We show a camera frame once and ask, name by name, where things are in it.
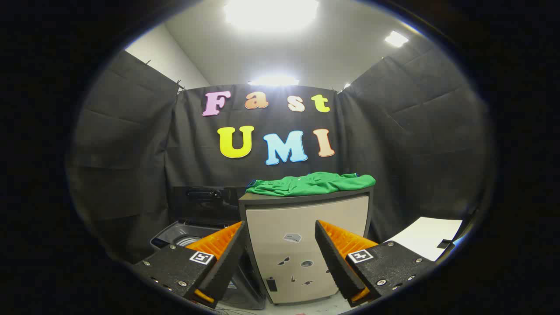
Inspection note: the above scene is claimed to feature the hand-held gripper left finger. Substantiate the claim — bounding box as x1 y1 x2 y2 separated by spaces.
133 221 249 309

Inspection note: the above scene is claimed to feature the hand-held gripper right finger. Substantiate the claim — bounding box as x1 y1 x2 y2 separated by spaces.
315 220 438 308

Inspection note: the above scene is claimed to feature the grey washing machine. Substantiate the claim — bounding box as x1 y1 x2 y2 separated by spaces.
150 221 266 310

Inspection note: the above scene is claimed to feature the green polo shirt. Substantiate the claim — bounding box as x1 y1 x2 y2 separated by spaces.
246 172 376 197

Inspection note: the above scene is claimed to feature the beige cabinet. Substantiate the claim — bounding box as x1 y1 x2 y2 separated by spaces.
238 188 374 305

